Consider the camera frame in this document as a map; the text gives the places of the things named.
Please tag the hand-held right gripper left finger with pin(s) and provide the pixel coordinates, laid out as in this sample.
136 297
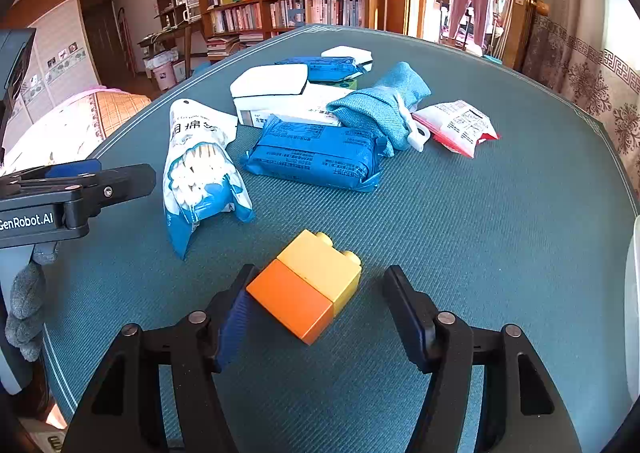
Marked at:
235 328

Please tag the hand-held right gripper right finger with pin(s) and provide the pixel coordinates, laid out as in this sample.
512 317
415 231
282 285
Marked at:
407 323

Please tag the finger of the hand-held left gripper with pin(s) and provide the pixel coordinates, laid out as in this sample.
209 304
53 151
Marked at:
75 167
125 183

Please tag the orange building block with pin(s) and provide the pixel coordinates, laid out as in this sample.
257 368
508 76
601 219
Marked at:
290 298

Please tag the cotton swab bag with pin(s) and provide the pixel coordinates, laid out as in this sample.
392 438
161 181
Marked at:
200 168

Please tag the yellow building block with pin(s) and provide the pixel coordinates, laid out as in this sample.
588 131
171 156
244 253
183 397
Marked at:
320 263

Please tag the blue foil snack packet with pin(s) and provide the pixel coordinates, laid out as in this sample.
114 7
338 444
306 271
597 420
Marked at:
310 153
320 67

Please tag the red and white packet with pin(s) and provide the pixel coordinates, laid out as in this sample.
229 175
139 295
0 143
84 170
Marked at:
457 125

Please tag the white medicine box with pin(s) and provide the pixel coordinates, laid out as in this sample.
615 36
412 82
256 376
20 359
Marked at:
320 105

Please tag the blue cloth pouch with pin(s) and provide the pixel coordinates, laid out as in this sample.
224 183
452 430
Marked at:
380 103

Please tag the green building block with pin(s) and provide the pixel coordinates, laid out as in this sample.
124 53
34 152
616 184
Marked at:
350 83

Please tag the person's left hand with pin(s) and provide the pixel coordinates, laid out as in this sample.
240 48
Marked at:
27 298

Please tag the printed bed blanket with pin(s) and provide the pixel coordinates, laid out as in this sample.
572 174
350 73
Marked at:
75 123

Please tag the pink waste bin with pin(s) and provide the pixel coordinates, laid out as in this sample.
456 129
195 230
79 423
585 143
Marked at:
164 77

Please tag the stack of books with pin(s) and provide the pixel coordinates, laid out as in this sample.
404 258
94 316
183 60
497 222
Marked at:
230 45

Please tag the small wooden shelf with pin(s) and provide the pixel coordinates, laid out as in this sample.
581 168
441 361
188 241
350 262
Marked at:
175 8

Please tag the blue plastic basin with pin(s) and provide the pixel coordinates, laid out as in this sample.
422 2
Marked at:
492 60

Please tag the patterned beige curtain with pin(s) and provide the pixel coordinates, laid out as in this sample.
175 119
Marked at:
575 58

